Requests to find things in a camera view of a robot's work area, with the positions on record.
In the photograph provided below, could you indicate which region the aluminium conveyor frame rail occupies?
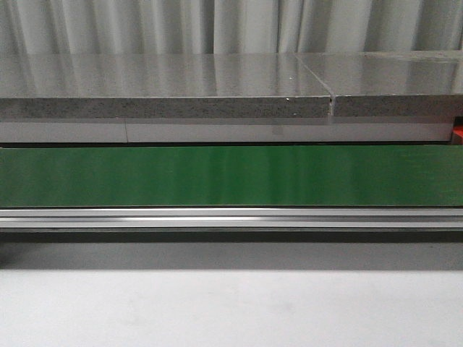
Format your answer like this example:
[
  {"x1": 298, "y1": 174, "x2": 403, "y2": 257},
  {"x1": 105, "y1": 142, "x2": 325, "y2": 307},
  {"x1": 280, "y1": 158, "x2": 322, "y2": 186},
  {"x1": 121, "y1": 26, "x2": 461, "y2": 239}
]
[{"x1": 1, "y1": 207, "x2": 462, "y2": 230}]

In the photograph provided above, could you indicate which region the white cabinet front panel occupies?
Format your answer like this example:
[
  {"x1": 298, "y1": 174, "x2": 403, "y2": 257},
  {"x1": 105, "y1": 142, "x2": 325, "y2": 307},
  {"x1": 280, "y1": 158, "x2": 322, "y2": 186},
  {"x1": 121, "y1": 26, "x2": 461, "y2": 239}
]
[{"x1": 1, "y1": 116, "x2": 454, "y2": 143}]

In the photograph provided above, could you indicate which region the grey speckled countertop slab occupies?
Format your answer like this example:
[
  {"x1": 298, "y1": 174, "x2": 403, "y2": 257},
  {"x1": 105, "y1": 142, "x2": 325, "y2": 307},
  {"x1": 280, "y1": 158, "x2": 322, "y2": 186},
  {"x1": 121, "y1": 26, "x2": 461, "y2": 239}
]
[
  {"x1": 296, "y1": 51, "x2": 462, "y2": 122},
  {"x1": 1, "y1": 53, "x2": 331, "y2": 119}
]

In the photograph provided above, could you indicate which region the grey speckled right countertop slab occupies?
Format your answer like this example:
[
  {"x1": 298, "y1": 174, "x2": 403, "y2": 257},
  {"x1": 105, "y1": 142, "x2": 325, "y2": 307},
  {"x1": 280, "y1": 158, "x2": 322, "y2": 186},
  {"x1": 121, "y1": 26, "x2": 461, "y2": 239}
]
[{"x1": 296, "y1": 51, "x2": 462, "y2": 122}]

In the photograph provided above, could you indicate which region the red plastic tray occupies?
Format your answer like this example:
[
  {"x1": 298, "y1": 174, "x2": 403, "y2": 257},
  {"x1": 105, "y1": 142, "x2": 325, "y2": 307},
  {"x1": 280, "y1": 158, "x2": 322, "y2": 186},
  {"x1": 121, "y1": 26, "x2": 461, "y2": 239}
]
[{"x1": 451, "y1": 125, "x2": 463, "y2": 145}]

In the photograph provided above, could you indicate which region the green conveyor belt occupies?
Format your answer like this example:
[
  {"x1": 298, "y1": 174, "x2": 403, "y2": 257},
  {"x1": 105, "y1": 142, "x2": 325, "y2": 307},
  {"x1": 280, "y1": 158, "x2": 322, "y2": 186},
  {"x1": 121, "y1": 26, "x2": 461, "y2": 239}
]
[{"x1": 1, "y1": 145, "x2": 462, "y2": 207}]

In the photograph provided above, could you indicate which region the grey pleated curtain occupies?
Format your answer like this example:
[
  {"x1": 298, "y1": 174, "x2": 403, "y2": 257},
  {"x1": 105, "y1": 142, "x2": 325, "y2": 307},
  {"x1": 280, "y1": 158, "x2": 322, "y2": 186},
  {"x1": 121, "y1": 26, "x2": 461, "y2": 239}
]
[{"x1": 1, "y1": 1, "x2": 462, "y2": 54}]

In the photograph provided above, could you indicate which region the grey speckled left countertop slab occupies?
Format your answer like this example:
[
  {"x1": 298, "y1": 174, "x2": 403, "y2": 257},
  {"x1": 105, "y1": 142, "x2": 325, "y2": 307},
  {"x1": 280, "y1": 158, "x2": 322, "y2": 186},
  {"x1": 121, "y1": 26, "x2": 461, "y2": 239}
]
[{"x1": 1, "y1": 53, "x2": 331, "y2": 119}]

